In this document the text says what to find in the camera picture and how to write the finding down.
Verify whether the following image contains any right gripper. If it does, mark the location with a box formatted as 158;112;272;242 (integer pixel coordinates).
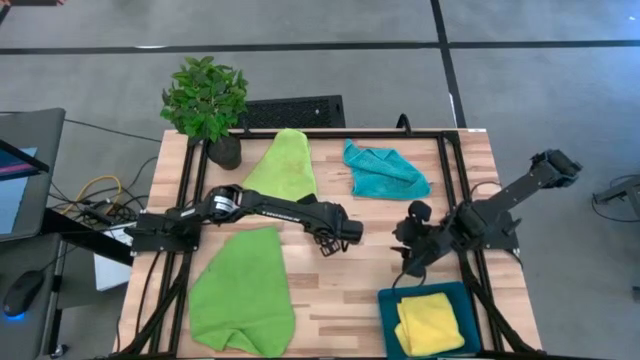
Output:
391;200;452;279

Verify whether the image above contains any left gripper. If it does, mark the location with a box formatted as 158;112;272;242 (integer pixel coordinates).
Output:
316;203;365;258

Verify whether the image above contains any teal microfiber towel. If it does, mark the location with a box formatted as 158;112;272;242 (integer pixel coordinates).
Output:
342;139;432;202

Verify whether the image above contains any yellow microfiber towel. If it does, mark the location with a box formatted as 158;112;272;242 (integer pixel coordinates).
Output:
393;292;467;358

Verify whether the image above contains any lime microfiber towel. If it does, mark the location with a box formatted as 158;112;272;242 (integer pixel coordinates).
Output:
242;128;319;203

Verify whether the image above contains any green microfiber towel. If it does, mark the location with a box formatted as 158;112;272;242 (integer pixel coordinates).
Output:
188;225;297;358

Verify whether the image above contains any teal plastic tray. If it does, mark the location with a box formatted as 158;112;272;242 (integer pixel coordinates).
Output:
377;281;482;360

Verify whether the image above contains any black perforated box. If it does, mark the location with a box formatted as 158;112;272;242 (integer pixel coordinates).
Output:
239;94;347;130

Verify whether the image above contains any potted green plant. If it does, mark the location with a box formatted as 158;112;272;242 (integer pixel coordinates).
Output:
159;55;250;171

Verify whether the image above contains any black floor stand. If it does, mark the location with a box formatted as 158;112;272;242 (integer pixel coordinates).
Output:
592;174;640;224

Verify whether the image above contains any white paper sheet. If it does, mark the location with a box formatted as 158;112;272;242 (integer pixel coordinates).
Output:
93;223;135;292

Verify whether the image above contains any black power strip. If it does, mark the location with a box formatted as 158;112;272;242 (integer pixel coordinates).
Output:
79;199;122;225

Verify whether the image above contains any black desk support bar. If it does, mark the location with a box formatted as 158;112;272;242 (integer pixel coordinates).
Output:
42;207;134;267

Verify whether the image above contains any black computer mouse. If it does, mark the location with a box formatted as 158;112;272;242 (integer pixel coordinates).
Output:
2;270;46;321

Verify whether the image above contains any grey monitor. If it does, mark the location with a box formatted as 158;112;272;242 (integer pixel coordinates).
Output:
0;107;67;244

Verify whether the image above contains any dark grey desk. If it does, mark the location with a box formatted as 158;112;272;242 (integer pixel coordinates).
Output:
0;232;66;360

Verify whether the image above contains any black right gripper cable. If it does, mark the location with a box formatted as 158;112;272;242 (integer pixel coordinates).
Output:
390;249;427;292

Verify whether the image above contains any black metal table frame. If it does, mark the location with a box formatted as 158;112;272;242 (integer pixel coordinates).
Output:
117;128;546;360

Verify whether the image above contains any yellow cable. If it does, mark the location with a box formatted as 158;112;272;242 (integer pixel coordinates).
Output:
62;174;123;216

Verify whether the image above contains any thin black floor cable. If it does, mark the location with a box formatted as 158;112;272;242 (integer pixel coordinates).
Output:
63;118;162;144

